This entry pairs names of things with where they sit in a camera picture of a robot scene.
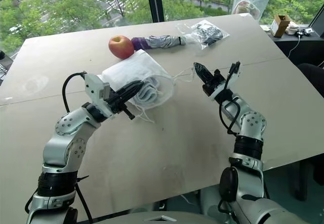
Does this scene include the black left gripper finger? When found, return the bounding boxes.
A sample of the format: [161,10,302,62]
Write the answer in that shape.
[114,80,142,96]
[120,84,144,106]

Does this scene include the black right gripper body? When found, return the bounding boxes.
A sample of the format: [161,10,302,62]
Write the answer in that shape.
[202,68,228,96]

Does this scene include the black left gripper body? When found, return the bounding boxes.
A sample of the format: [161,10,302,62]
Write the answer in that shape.
[104,90,136,120]

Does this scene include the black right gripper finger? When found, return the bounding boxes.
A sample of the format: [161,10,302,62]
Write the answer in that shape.
[193,62,211,86]
[199,62,215,81]

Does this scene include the white mesh drawstring bag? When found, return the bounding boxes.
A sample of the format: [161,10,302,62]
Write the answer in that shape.
[101,54,166,107]
[100,49,196,124]

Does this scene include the plastic bag with black items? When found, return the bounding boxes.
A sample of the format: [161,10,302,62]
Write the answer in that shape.
[189,19,231,51]

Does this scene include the clear zip bag with contents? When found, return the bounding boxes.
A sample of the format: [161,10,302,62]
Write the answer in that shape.
[231,0,272,21]

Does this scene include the red apple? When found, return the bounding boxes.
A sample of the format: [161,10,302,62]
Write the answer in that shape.
[108,35,135,59]

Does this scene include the purple and silver folded umbrella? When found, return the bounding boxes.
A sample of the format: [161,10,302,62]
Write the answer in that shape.
[130,34,188,51]

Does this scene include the small open cardboard box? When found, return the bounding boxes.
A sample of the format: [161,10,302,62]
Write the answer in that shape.
[270,13,292,38]

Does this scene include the black side desk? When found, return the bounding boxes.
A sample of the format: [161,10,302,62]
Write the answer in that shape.
[259,23,324,70]

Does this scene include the white crumpled cloth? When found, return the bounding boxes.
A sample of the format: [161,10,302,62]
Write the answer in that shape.
[287,22,300,35]

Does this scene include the black office chair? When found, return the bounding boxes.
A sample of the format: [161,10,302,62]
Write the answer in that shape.
[297,62,324,104]

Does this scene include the dark monitor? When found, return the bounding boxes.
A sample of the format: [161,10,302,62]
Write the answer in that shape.
[309,5,324,39]

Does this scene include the black table leg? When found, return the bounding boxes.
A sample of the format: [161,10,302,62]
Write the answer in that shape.
[295,155,316,202]

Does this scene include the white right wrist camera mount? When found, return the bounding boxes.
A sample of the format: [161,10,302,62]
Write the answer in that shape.
[209,61,243,100]

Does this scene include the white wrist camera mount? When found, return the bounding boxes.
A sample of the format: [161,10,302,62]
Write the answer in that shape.
[84,73,116,119]
[209,61,243,100]

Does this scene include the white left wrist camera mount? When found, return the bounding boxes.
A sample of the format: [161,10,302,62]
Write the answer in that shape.
[84,73,116,119]

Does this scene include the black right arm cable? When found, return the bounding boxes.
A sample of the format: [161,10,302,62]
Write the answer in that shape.
[218,96,241,135]

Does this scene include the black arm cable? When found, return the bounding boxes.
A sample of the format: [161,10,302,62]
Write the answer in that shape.
[62,71,87,113]
[218,96,241,135]

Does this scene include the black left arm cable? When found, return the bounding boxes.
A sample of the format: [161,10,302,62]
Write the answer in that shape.
[62,71,87,113]

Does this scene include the dark window frame post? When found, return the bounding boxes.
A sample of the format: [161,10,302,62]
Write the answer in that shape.
[145,0,166,23]

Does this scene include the white thin cable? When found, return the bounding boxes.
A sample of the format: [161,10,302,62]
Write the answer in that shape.
[288,34,302,58]

